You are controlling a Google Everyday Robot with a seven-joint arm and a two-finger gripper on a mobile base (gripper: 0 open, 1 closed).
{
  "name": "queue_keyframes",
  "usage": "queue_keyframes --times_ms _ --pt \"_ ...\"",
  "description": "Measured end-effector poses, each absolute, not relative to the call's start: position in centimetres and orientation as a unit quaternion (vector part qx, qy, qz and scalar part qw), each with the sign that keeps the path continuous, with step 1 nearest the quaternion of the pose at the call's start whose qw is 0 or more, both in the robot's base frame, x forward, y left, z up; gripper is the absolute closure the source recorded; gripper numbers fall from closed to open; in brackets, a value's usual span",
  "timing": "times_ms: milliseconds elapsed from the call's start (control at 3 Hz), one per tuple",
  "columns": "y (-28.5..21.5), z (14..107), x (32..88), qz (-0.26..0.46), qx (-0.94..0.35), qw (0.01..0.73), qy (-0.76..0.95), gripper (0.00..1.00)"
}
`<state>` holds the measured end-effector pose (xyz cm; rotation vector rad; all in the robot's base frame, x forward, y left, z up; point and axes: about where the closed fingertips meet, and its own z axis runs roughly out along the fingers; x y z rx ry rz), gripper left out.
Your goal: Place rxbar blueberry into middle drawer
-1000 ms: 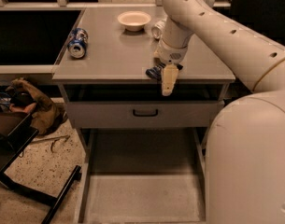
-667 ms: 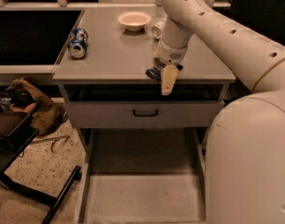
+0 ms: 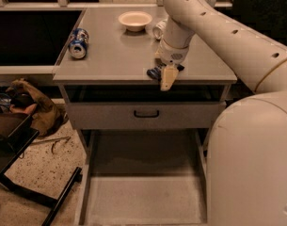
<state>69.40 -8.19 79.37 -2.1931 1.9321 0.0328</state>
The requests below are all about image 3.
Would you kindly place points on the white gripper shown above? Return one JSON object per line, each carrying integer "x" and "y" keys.
{"x": 169, "y": 56}

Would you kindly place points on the blue rxbar blueberry wrapper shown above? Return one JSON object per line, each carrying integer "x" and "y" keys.
{"x": 155, "y": 73}

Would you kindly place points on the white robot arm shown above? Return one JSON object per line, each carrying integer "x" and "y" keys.
{"x": 246, "y": 164}

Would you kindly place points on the grey drawer cabinet table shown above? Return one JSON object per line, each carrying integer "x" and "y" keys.
{"x": 153, "y": 177}

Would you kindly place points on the grey closed top drawer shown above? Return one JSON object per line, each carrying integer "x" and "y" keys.
{"x": 119, "y": 116}

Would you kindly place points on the white crushed soda can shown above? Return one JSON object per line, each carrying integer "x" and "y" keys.
{"x": 159, "y": 28}

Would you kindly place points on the white paper bowl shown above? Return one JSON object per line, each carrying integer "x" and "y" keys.
{"x": 135, "y": 21}

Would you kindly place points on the blue pepsi soda can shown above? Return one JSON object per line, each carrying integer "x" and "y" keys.
{"x": 78, "y": 44}

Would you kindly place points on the brown cloth bag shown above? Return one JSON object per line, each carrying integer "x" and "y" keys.
{"x": 27, "y": 99}

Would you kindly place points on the black side table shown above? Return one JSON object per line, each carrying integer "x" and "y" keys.
{"x": 45, "y": 167}

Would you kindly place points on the black box on table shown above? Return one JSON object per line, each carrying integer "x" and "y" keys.
{"x": 12, "y": 126}

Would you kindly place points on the black drawer handle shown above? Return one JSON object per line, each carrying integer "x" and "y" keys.
{"x": 146, "y": 115}

